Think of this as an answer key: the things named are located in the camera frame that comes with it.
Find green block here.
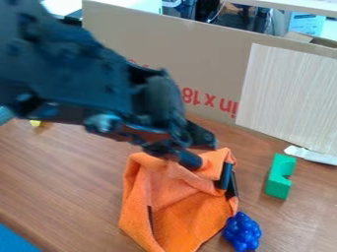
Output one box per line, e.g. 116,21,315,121
263,153,298,202

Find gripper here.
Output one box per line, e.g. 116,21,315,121
83,111,221,171

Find white paper piece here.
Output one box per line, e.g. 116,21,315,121
283,145,337,167

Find cardboard box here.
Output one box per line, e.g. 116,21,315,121
80,0,337,126

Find light wooden board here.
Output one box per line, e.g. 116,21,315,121
234,42,337,158

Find orange cloth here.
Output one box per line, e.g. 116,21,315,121
116,147,241,252

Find blue toy grapes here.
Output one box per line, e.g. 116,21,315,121
220,211,264,252

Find white box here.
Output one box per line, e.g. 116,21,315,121
287,11,329,37

